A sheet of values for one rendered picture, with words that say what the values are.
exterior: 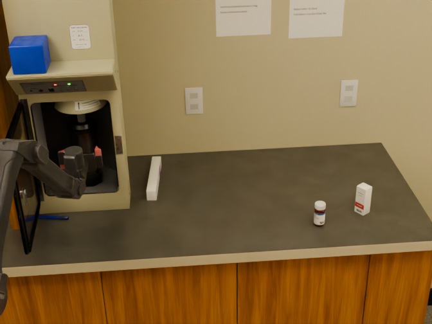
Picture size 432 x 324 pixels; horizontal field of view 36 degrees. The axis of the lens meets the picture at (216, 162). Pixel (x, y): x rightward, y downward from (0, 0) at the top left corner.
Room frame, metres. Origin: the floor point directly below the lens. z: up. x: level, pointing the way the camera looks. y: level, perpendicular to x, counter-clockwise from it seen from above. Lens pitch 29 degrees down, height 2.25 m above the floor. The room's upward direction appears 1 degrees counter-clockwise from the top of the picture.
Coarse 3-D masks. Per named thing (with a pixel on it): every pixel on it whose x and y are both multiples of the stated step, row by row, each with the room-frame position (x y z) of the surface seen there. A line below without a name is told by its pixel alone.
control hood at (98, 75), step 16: (64, 64) 1.96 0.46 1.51; (80, 64) 1.96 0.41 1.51; (96, 64) 1.96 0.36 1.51; (112, 64) 1.95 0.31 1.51; (16, 80) 1.88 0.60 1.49; (32, 80) 1.89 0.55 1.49; (48, 80) 1.90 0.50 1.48; (64, 80) 1.90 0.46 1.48; (96, 80) 1.92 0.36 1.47; (112, 80) 1.93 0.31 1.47
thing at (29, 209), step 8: (16, 112) 1.87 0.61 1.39; (16, 128) 1.83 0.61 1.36; (24, 128) 1.94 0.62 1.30; (16, 136) 1.81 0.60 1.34; (24, 136) 1.92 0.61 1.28; (24, 176) 1.82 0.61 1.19; (32, 176) 1.93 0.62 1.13; (24, 184) 1.80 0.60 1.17; (32, 184) 1.91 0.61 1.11; (32, 192) 1.89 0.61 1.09; (16, 200) 1.67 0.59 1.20; (32, 200) 1.87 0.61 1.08; (16, 208) 1.67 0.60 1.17; (24, 208) 1.74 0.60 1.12; (32, 208) 1.85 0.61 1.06; (24, 216) 1.73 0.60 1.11; (32, 216) 1.83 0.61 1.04; (32, 224) 1.80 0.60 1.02; (24, 240) 1.67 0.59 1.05; (24, 248) 1.67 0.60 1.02
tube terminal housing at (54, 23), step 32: (32, 0) 1.99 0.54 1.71; (64, 0) 2.00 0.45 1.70; (96, 0) 2.01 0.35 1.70; (32, 32) 1.99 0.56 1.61; (64, 32) 2.00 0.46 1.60; (96, 32) 2.01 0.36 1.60; (32, 96) 1.99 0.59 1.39; (64, 96) 2.00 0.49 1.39; (96, 96) 2.01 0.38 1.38; (32, 128) 1.99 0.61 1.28; (128, 192) 2.02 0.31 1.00
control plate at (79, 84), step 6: (24, 84) 1.90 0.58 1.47; (30, 84) 1.91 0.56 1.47; (36, 84) 1.91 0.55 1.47; (42, 84) 1.91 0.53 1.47; (48, 84) 1.92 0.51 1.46; (60, 84) 1.92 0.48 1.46; (66, 84) 1.92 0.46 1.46; (72, 84) 1.93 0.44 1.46; (78, 84) 1.93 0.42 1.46; (24, 90) 1.94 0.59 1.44; (36, 90) 1.94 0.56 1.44; (48, 90) 1.95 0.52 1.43; (54, 90) 1.95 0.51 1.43; (66, 90) 1.96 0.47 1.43; (72, 90) 1.96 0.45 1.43; (78, 90) 1.96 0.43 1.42; (84, 90) 1.96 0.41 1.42
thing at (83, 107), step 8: (56, 104) 2.07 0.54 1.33; (64, 104) 2.03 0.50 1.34; (72, 104) 2.03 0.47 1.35; (80, 104) 2.03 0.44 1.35; (88, 104) 2.03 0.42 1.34; (96, 104) 2.05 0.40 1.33; (104, 104) 2.08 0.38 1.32; (64, 112) 2.02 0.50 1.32; (72, 112) 2.01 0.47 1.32; (80, 112) 2.01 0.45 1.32; (88, 112) 2.02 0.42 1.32
